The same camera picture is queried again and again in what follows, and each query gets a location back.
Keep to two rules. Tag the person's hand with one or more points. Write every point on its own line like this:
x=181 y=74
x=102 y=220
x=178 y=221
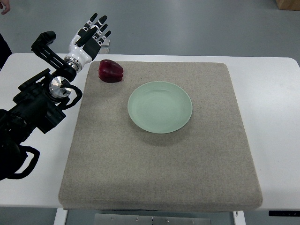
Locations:
x=5 y=6

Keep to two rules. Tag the metal base plate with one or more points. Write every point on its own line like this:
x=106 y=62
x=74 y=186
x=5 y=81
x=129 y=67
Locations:
x=114 y=219

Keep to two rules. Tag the pale green plate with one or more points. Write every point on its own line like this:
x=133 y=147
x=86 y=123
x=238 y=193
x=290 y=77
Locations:
x=160 y=107

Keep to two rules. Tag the cardboard box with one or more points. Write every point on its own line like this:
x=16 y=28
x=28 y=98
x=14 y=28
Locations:
x=293 y=5

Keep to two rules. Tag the dark red apple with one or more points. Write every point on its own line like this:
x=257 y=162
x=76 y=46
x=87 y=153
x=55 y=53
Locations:
x=110 y=71

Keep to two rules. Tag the clear plastic table clamp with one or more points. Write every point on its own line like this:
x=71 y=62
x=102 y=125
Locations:
x=105 y=47

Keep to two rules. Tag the person's dark clothing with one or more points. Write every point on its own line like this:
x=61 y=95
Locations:
x=5 y=51

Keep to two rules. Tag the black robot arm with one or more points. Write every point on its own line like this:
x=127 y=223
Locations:
x=39 y=104

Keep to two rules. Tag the black table control panel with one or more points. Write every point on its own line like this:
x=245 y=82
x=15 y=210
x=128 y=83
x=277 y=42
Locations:
x=284 y=213

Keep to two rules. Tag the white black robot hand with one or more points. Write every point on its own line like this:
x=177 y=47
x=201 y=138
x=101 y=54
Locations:
x=87 y=42

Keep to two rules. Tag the beige fabric cushion mat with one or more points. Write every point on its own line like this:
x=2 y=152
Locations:
x=204 y=166

